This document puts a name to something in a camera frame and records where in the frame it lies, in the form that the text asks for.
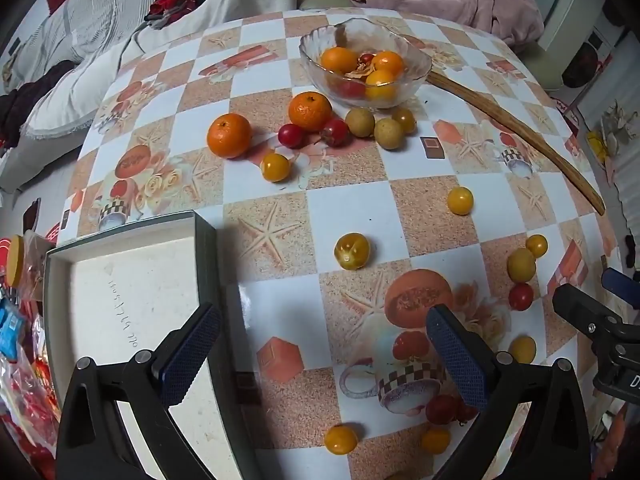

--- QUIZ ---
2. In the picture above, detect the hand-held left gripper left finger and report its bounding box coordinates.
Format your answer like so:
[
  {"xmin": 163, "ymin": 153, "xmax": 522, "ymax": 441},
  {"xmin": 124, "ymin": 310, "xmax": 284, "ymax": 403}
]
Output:
[{"xmin": 54, "ymin": 302, "xmax": 236, "ymax": 480}]

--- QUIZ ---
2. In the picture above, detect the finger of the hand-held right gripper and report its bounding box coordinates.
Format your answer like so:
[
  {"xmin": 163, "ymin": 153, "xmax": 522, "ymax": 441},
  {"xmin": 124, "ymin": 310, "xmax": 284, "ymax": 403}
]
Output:
[
  {"xmin": 551, "ymin": 283, "xmax": 626, "ymax": 342},
  {"xmin": 601, "ymin": 267, "xmax": 640, "ymax": 296}
]

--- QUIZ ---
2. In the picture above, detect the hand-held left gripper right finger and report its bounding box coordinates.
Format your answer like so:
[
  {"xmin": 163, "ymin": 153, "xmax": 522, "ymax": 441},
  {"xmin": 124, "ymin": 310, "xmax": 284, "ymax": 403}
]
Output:
[{"xmin": 426, "ymin": 304, "xmax": 592, "ymax": 480}]

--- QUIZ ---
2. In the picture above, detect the tan longan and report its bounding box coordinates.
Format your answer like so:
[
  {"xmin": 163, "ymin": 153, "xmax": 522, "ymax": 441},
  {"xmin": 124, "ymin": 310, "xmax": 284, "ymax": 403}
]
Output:
[
  {"xmin": 391, "ymin": 107, "xmax": 417, "ymax": 134},
  {"xmin": 508, "ymin": 336, "xmax": 538, "ymax": 364},
  {"xmin": 374, "ymin": 118, "xmax": 405, "ymax": 151},
  {"xmin": 345, "ymin": 107, "xmax": 376, "ymax": 138},
  {"xmin": 507, "ymin": 248, "xmax": 537, "ymax": 283}
]

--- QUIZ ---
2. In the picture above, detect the white box tray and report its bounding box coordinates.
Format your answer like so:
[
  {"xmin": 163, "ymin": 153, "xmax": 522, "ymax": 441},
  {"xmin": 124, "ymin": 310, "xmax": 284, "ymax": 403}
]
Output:
[{"xmin": 44, "ymin": 211, "xmax": 261, "ymax": 480}]

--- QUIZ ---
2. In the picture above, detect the checkered patterned tablecloth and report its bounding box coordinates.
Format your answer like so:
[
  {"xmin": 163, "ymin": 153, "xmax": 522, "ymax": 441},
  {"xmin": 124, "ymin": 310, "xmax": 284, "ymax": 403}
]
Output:
[{"xmin": 55, "ymin": 6, "xmax": 617, "ymax": 480}]

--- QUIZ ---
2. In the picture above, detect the pile of snack packets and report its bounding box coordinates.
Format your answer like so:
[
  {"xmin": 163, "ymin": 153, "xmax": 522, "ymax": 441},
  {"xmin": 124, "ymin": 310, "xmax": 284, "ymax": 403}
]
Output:
[{"xmin": 0, "ymin": 232, "xmax": 63, "ymax": 480}]

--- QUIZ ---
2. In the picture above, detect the curved wooden stick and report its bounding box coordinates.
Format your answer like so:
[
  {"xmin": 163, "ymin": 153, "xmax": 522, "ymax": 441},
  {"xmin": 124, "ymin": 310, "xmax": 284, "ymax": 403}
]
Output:
[{"xmin": 426, "ymin": 70, "xmax": 607, "ymax": 217}]

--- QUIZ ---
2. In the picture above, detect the dark maroon cloth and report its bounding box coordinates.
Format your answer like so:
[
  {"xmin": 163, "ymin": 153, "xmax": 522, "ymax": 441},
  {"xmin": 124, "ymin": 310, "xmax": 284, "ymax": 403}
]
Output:
[{"xmin": 0, "ymin": 60, "xmax": 76, "ymax": 148}]

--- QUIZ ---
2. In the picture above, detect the clear glass bowl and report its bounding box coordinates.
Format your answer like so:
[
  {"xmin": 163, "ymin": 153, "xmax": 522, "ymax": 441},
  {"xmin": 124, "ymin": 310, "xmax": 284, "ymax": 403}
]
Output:
[{"xmin": 299, "ymin": 18, "xmax": 433, "ymax": 109}]

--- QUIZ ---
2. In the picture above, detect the grey striped cushion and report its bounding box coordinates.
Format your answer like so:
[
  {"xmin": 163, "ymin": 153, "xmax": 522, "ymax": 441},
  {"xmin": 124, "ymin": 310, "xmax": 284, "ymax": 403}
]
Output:
[{"xmin": 10, "ymin": 0, "xmax": 166, "ymax": 81}]

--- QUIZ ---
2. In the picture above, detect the cream covered sofa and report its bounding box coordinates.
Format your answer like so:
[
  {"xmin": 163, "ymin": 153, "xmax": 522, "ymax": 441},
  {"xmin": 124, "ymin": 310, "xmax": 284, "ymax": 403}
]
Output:
[{"xmin": 0, "ymin": 0, "xmax": 301, "ymax": 195}]

